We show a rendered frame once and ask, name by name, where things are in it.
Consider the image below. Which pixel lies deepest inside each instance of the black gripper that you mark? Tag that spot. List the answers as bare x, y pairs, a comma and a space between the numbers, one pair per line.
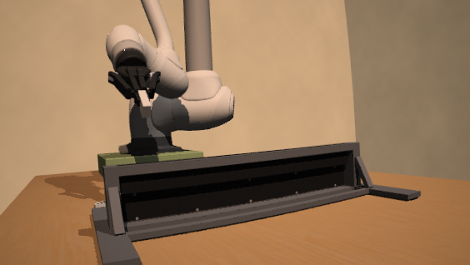
132, 63

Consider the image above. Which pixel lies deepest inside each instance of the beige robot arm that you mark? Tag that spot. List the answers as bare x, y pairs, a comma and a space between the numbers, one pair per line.
205, 104

